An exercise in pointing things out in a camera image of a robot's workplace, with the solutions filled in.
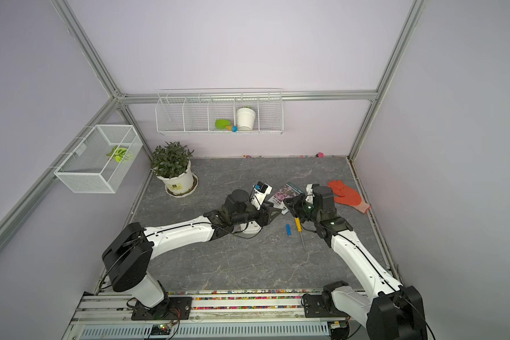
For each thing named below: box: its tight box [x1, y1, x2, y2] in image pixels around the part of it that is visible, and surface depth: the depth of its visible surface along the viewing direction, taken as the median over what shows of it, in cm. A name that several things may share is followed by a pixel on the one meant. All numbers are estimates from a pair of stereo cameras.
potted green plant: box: [151, 141, 200, 199], surface depth 97 cm
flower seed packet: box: [267, 182, 303, 215], surface depth 107 cm
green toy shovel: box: [214, 119, 239, 133], surface depth 101 cm
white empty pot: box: [236, 107, 256, 132], surface depth 95 cm
